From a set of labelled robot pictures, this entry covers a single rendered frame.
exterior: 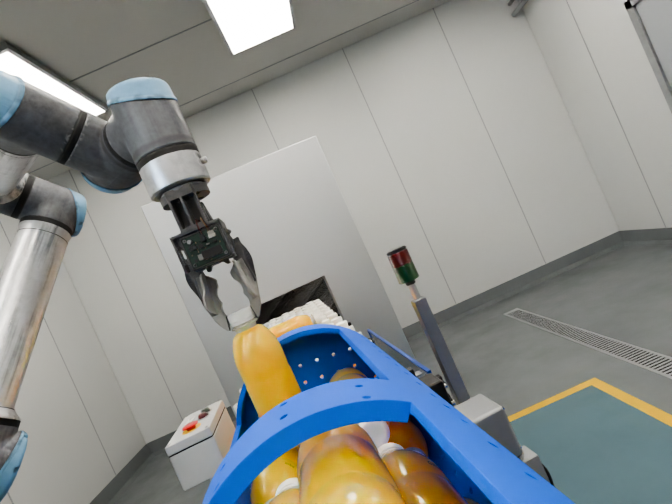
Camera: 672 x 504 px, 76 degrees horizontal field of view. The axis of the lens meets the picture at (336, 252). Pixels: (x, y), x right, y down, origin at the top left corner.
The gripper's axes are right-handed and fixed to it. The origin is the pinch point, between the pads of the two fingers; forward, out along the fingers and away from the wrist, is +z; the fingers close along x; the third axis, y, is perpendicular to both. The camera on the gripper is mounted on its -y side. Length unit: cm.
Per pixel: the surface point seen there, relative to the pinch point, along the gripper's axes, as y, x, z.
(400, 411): 35.3, 12.3, 9.7
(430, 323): -55, 41, 28
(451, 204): -414, 216, 4
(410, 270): -53, 41, 11
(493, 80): -401, 319, -107
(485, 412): -27, 37, 44
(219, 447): -29.0, -19.1, 25.1
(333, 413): 35.3, 7.7, 7.6
